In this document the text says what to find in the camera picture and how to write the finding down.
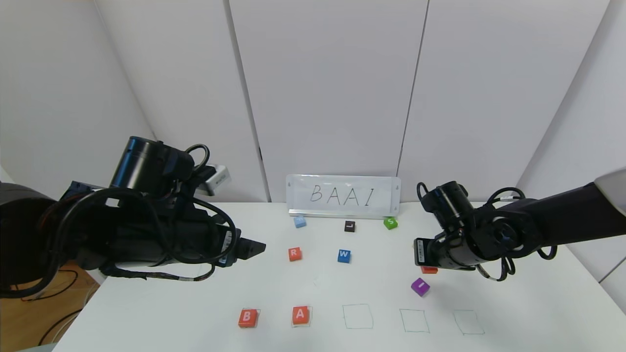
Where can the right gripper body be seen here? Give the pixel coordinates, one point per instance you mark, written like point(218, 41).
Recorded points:
point(421, 252)

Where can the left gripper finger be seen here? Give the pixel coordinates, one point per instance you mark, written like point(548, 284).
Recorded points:
point(249, 241)
point(249, 250)

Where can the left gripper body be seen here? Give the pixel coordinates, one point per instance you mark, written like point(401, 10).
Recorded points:
point(228, 243)

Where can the orange letter A block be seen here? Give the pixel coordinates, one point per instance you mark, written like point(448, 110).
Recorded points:
point(429, 270)
point(301, 315)

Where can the orange letter B block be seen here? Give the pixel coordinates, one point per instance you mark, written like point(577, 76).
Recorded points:
point(247, 317)

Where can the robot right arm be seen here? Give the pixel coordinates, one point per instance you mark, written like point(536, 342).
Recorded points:
point(562, 220)

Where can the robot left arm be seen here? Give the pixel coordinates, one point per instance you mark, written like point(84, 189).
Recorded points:
point(98, 234)

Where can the white BAAI letter sign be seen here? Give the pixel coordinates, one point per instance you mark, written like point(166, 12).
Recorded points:
point(342, 193)

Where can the purple letter I block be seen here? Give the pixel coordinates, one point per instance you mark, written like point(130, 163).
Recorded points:
point(420, 286)

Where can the green letter S block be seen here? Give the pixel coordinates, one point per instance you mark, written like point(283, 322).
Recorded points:
point(390, 223)

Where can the orange letter R block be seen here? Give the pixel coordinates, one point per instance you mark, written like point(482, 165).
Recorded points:
point(295, 253)

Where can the light blue letter block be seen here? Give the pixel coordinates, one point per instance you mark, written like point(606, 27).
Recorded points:
point(300, 221)

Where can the black letter L block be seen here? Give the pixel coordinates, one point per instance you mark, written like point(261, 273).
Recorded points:
point(349, 226)

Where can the blue letter W block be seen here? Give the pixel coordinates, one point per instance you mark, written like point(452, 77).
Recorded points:
point(344, 255)

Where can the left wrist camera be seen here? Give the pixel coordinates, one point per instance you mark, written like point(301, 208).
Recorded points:
point(217, 178)

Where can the aluminium sign holder rail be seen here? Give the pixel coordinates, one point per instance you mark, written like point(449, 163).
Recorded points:
point(337, 214)

